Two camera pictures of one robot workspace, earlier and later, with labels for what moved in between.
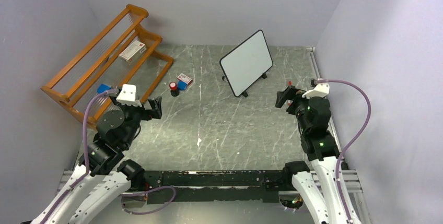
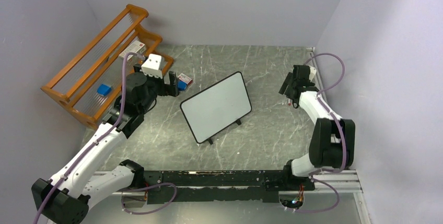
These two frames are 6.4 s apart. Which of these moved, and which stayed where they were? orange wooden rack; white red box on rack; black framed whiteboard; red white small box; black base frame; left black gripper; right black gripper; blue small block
Moved: left black gripper; right black gripper; black framed whiteboard
Stayed: red white small box; white red box on rack; blue small block; orange wooden rack; black base frame
